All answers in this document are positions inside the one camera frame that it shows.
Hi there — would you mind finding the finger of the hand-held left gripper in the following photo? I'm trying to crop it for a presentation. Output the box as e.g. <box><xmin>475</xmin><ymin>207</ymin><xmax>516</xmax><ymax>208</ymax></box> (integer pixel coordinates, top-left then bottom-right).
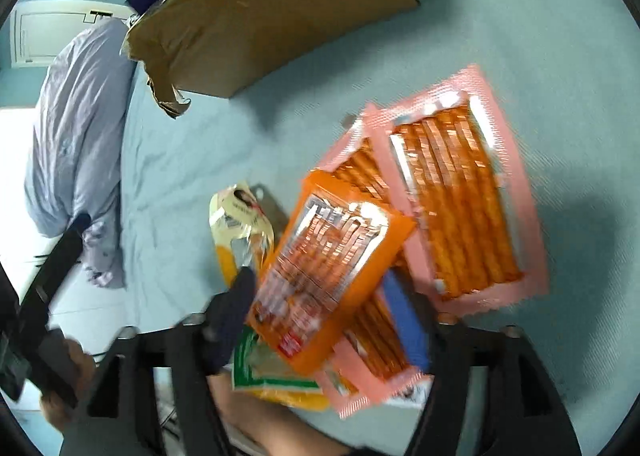
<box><xmin>17</xmin><ymin>213</ymin><xmax>94</xmax><ymax>333</ymax></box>

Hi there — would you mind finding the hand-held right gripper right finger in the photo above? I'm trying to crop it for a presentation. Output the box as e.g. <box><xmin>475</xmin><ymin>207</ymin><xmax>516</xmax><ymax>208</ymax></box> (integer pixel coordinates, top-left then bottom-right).
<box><xmin>382</xmin><ymin>269</ymin><xmax>584</xmax><ymax>456</ymax></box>

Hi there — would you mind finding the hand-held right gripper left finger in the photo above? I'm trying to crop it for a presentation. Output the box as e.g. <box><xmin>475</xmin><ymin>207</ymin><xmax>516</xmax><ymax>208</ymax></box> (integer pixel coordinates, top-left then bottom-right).
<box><xmin>60</xmin><ymin>267</ymin><xmax>259</xmax><ymax>456</ymax></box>

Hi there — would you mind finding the pink packet of orange sticks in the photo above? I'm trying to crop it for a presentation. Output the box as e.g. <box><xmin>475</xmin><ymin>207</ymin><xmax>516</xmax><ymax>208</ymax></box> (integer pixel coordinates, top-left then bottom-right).
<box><xmin>320</xmin><ymin>104</ymin><xmax>435</xmax><ymax>420</ymax></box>
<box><xmin>372</xmin><ymin>64</ymin><xmax>551</xmax><ymax>313</ymax></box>

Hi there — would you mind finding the green and white snack packet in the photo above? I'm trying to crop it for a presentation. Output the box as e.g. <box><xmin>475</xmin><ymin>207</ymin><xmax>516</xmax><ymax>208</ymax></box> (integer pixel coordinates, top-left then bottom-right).
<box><xmin>231</xmin><ymin>326</ymin><xmax>333</xmax><ymax>411</ymax></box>

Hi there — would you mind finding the cream and yellow snack packet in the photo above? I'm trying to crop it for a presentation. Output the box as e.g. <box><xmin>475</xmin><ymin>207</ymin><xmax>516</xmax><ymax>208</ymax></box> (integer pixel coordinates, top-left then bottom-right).
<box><xmin>209</xmin><ymin>181</ymin><xmax>276</xmax><ymax>292</ymax></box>

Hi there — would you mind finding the orange snack packet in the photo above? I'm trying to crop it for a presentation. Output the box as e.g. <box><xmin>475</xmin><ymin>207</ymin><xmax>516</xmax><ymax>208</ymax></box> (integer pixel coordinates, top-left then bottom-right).
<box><xmin>247</xmin><ymin>169</ymin><xmax>417</xmax><ymax>377</ymax></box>

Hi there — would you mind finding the torn brown cardboard box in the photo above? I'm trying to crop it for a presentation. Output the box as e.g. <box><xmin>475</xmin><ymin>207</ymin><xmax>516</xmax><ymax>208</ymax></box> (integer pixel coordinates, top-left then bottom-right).
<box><xmin>120</xmin><ymin>0</ymin><xmax>420</xmax><ymax>119</ymax></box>

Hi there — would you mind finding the lavender pillow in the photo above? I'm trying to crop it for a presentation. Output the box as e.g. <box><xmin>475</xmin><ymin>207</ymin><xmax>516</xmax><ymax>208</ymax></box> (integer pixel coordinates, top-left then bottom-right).
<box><xmin>24</xmin><ymin>19</ymin><xmax>139</xmax><ymax>290</ymax></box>

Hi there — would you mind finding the white bedside cabinet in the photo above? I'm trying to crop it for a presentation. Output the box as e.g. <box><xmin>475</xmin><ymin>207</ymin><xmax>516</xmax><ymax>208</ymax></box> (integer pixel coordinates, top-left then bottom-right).
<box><xmin>10</xmin><ymin>0</ymin><xmax>136</xmax><ymax>68</ymax></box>

